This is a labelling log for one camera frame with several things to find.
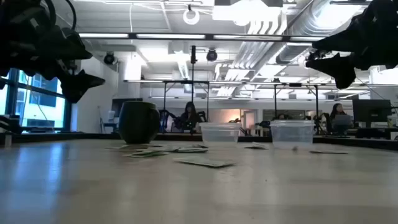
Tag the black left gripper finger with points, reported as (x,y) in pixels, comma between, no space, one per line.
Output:
(79,85)
(76,48)

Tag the dark mug yellow inside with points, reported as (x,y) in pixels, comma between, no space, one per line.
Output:
(138,124)

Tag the green paper banknote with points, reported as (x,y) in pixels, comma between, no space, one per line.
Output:
(146,154)
(118,147)
(189,150)
(255,147)
(205,162)
(329,152)

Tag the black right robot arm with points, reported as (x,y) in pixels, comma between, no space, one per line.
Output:
(388,9)

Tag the background black robot arm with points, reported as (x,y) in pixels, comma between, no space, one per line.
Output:
(166,119)

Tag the black ceiling spotlight cluster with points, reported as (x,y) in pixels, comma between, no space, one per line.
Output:
(314,55)

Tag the dark wall screen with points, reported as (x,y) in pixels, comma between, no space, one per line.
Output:
(115,107)

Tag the person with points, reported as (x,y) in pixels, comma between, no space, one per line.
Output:
(337,110)
(189,116)

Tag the black ceiling camera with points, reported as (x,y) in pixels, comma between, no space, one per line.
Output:
(211,55)
(109,58)

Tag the long ceiling light strip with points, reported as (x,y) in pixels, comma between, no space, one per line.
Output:
(171,36)

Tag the large glass window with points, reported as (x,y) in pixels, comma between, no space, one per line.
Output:
(37,109)

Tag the black background rig frame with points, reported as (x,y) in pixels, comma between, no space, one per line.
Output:
(177,82)
(295,84)

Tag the black computer monitor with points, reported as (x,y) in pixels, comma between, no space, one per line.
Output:
(371,110)

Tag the black tripod stand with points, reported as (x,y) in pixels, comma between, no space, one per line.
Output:
(193,54)

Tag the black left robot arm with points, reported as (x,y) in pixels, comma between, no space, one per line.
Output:
(12,18)

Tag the clear round plastic container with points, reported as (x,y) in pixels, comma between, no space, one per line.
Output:
(292,133)
(220,135)

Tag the open laptop computer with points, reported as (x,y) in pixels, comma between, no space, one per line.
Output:
(342,119)

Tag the black aluminium rig frame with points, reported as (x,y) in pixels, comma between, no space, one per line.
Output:
(180,137)

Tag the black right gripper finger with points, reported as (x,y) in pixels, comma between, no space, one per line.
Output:
(342,40)
(339,67)

